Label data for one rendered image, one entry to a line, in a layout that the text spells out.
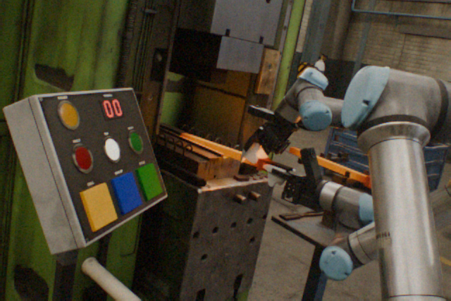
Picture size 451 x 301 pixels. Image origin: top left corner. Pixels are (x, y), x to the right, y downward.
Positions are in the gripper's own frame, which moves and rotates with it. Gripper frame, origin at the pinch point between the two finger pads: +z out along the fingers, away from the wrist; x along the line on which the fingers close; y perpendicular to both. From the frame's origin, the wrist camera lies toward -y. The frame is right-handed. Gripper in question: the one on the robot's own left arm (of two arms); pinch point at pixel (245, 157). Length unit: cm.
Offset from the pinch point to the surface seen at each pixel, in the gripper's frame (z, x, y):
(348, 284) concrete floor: 97, 154, 35
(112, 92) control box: -16, -51, -9
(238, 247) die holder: 30.6, 8.6, 14.9
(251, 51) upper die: -24.6, 2.2, -22.5
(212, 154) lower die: 7.4, -3.2, -8.7
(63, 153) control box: -15, -69, 7
